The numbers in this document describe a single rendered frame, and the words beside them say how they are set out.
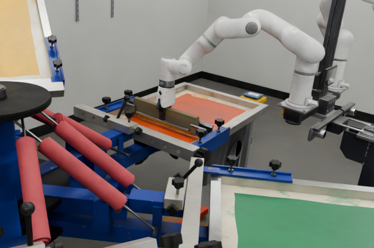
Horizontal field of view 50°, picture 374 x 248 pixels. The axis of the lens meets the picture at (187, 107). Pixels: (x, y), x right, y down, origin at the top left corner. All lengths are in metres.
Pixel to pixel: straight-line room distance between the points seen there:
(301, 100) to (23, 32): 1.43
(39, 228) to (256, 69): 4.96
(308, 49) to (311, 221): 0.72
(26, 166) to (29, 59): 1.07
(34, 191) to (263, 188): 0.84
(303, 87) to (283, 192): 0.54
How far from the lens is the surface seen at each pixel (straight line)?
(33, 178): 1.10
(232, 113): 2.23
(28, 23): 2.31
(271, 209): 1.46
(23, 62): 2.10
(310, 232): 1.40
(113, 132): 1.69
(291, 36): 1.75
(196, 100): 2.37
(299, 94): 1.90
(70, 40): 4.11
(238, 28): 1.73
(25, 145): 1.15
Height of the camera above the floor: 1.75
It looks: 21 degrees down
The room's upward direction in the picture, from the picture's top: 5 degrees clockwise
